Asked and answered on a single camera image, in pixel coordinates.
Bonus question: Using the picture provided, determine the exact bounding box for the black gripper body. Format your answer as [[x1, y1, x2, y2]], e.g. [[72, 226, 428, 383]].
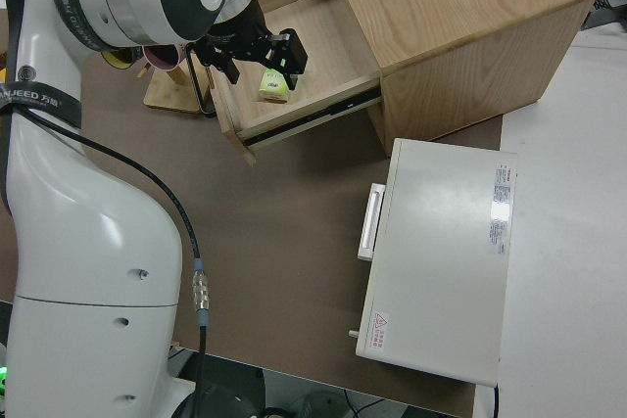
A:
[[194, 0, 291, 70]]

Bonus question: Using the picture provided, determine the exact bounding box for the light wooden drawer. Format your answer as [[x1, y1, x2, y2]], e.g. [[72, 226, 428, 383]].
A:
[[208, 0, 384, 167]]

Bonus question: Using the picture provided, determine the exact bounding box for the white countertop oven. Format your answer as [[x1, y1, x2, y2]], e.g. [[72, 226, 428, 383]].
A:
[[346, 137, 519, 388]]

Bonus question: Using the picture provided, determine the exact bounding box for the pink mug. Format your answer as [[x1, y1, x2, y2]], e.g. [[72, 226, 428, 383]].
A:
[[141, 43, 187, 72]]

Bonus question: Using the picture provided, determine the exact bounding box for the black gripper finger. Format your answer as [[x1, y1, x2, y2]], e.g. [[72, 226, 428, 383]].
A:
[[214, 54, 242, 86], [277, 27, 310, 92]]

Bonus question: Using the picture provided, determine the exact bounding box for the brown table mat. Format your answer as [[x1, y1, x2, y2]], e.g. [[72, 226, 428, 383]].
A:
[[0, 6, 506, 412]]

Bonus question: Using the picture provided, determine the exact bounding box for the dark blue mug yellow inside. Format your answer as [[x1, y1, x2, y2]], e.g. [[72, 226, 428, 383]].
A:
[[101, 45, 142, 70]]

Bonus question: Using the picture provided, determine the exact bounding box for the black metal drawer handle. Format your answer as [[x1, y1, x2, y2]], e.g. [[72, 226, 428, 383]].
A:
[[184, 43, 217, 118]]

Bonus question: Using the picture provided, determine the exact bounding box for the light wooden cabinet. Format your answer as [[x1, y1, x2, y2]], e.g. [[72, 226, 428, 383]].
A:
[[320, 0, 600, 158]]

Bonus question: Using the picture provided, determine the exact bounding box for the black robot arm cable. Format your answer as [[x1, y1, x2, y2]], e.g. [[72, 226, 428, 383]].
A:
[[0, 107, 213, 418]]

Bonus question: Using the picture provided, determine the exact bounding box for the small green carton box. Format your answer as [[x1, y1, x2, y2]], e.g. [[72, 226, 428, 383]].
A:
[[257, 67, 291, 104]]

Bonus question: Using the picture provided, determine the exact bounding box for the wooden mug rack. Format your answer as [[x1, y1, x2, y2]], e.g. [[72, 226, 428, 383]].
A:
[[136, 48, 217, 116]]

